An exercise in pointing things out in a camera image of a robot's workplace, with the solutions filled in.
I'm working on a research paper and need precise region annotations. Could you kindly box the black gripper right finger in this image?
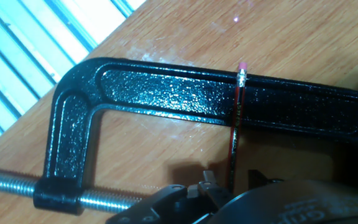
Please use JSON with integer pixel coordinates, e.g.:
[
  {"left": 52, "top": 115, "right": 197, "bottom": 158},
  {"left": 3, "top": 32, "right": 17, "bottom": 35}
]
[{"left": 247, "top": 169, "right": 284, "bottom": 189}]

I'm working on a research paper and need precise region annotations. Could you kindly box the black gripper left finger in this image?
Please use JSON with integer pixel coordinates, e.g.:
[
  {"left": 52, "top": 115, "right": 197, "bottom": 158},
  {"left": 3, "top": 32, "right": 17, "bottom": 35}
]
[{"left": 186, "top": 170, "right": 234, "bottom": 208}]

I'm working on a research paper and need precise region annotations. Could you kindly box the red black striped pencil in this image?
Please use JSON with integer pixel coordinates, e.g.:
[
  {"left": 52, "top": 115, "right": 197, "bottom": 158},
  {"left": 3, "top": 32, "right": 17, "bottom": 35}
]
[{"left": 225, "top": 61, "right": 249, "bottom": 194}]

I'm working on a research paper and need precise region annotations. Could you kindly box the black metal C-clamp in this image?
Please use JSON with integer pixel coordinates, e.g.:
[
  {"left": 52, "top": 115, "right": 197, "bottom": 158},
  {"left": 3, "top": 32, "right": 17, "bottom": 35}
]
[{"left": 0, "top": 57, "right": 358, "bottom": 217}]

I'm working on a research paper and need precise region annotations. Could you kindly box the varnished wooden board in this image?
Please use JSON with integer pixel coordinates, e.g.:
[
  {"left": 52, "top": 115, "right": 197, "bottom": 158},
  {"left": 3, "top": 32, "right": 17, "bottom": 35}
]
[{"left": 0, "top": 0, "right": 358, "bottom": 224}]

